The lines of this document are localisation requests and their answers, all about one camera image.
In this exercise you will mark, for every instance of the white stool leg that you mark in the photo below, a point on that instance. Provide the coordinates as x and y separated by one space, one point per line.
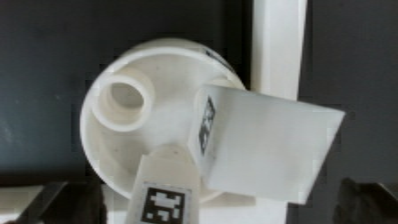
163 203
259 142

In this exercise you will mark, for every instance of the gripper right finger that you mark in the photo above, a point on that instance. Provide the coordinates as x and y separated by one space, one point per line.
366 204

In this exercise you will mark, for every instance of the white round stool seat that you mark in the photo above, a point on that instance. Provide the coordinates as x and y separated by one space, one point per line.
137 110

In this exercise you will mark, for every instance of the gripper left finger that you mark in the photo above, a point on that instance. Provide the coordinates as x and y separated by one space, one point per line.
67 204

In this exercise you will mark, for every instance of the white U-shaped fence wall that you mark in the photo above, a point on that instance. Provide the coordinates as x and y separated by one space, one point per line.
64 35

